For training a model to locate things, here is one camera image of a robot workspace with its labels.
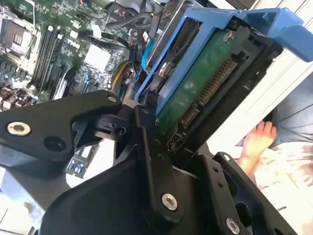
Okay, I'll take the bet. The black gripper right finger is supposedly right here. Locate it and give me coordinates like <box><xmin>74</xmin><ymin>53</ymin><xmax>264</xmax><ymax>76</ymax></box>
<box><xmin>193</xmin><ymin>151</ymin><xmax>297</xmax><ymax>235</ymax></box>

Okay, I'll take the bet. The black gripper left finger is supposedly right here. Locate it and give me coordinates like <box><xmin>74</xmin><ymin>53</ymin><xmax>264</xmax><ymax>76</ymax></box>
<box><xmin>0</xmin><ymin>90</ymin><xmax>184</xmax><ymax>223</ymax></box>

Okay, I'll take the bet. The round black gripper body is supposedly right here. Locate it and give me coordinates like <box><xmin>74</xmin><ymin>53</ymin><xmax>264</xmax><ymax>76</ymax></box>
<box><xmin>39</xmin><ymin>155</ymin><xmax>220</xmax><ymax>235</ymax></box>

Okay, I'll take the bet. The hard disk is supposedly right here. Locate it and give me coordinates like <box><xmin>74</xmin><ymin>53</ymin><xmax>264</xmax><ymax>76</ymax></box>
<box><xmin>134</xmin><ymin>7</ymin><xmax>311</xmax><ymax>155</ymax></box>

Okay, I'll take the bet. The person's bare hand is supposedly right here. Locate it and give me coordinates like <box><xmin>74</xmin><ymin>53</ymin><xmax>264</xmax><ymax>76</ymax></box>
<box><xmin>243</xmin><ymin>121</ymin><xmax>278</xmax><ymax>159</ymax></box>

